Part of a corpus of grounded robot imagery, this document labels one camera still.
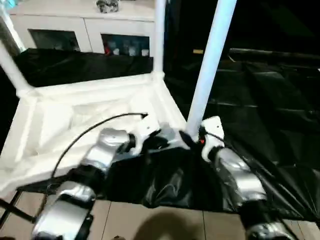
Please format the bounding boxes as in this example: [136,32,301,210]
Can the white plastic table leg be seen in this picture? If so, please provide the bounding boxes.
[185,0,239,138]
[150,0,168,79]
[0,39,34,98]

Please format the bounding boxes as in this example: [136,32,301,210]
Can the white plastic table top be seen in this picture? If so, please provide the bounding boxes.
[0,70,191,199]

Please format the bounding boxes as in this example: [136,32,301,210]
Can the black mat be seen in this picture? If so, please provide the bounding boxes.
[0,47,320,222]

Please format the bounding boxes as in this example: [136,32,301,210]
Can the printed box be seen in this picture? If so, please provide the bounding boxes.
[126,42,138,57]

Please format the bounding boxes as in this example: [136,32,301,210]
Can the white glass-door cabinet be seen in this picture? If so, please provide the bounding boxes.
[8,0,156,56]

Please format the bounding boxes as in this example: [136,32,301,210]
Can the black backdrop cloth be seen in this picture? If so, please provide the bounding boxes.
[234,0,320,50]

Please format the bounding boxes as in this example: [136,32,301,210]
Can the black object pile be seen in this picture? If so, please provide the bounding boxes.
[96,0,120,14]

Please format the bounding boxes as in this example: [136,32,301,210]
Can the black stand leg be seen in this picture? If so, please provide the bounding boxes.
[0,191,39,225]

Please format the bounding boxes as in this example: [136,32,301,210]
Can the grey curtain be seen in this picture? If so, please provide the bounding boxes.
[0,14,25,55]

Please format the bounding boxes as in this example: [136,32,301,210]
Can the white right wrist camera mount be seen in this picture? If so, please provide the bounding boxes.
[199,115,226,163]

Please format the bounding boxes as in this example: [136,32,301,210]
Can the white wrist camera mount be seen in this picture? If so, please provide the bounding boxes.
[130,116,161,156]
[199,115,226,163]

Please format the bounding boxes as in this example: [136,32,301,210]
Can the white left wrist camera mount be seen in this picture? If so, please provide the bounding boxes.
[130,116,161,156]

